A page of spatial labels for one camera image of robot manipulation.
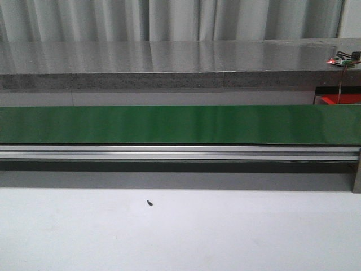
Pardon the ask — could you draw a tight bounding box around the green conveyor belt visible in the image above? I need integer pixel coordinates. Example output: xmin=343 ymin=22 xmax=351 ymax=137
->
xmin=1 ymin=105 xmax=360 ymax=145

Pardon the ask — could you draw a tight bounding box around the grey stone counter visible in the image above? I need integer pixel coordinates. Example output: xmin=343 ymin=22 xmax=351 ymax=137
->
xmin=1 ymin=38 xmax=360 ymax=106

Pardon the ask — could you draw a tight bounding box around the red plastic bin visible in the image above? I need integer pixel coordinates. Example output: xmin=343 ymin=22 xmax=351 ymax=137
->
xmin=320 ymin=94 xmax=360 ymax=105

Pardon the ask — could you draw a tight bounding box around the small green circuit board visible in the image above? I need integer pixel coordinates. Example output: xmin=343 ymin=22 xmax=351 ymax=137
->
xmin=327 ymin=58 xmax=358 ymax=67

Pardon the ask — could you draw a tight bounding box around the white curtain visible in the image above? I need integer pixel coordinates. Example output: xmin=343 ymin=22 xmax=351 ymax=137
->
xmin=1 ymin=1 xmax=344 ymax=42

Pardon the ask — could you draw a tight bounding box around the aluminium conveyor frame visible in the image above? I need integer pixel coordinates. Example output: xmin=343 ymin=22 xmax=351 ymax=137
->
xmin=1 ymin=145 xmax=360 ymax=193

